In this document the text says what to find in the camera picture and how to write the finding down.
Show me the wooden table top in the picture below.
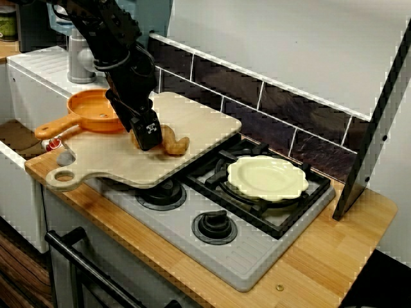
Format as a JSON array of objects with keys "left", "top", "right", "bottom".
[{"left": 0, "top": 40, "right": 21, "bottom": 64}]

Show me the dark tile backsplash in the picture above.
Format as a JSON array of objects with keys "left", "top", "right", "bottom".
[{"left": 149, "top": 31, "right": 370, "bottom": 185}]

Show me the white toy sink unit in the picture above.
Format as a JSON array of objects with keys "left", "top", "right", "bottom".
[{"left": 0, "top": 46, "right": 145, "bottom": 254}]

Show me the grey toy stove top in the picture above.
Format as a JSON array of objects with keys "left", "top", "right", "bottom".
[{"left": 86, "top": 134, "right": 337, "bottom": 293}]

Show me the wooden cutting board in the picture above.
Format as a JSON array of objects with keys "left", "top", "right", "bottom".
[{"left": 44, "top": 91, "right": 243, "bottom": 193}]

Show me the black box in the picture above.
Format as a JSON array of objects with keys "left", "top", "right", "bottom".
[{"left": 15, "top": 0, "right": 49, "bottom": 52}]

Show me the wooden countertop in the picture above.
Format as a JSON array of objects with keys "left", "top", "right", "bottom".
[{"left": 24, "top": 137, "right": 398, "bottom": 308}]

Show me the green can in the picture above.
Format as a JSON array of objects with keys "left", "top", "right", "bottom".
[{"left": 0, "top": 6, "right": 17, "bottom": 42}]

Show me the teal box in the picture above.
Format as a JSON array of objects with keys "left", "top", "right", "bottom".
[{"left": 46, "top": 0, "right": 174, "bottom": 36}]

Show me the orange toy frying pan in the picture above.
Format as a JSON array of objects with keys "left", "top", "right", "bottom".
[{"left": 34, "top": 89, "right": 128, "bottom": 141}]

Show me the cream scalloped plate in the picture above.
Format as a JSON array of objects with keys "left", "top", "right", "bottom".
[{"left": 227, "top": 156, "right": 310, "bottom": 202}]

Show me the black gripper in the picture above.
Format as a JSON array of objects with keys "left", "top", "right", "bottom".
[{"left": 105, "top": 64, "right": 163, "bottom": 151}]

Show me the toy fried chicken piece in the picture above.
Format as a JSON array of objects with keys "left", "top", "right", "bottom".
[{"left": 130, "top": 123, "right": 191, "bottom": 158}]

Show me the black stove knob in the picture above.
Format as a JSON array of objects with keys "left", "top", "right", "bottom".
[
  {"left": 191, "top": 210, "right": 239, "bottom": 246},
  {"left": 134, "top": 179, "right": 188, "bottom": 212}
]

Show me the black burner grate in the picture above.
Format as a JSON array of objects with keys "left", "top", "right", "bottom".
[{"left": 184, "top": 141, "right": 331, "bottom": 240}]

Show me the tomato can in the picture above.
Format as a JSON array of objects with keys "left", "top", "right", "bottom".
[{"left": 41, "top": 134, "right": 78, "bottom": 167}]

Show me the black oven door handle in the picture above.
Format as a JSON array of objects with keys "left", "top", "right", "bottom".
[{"left": 44, "top": 227, "right": 184, "bottom": 308}]

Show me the white toy oven front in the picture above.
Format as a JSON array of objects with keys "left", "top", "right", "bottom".
[{"left": 41, "top": 189, "right": 200, "bottom": 308}]

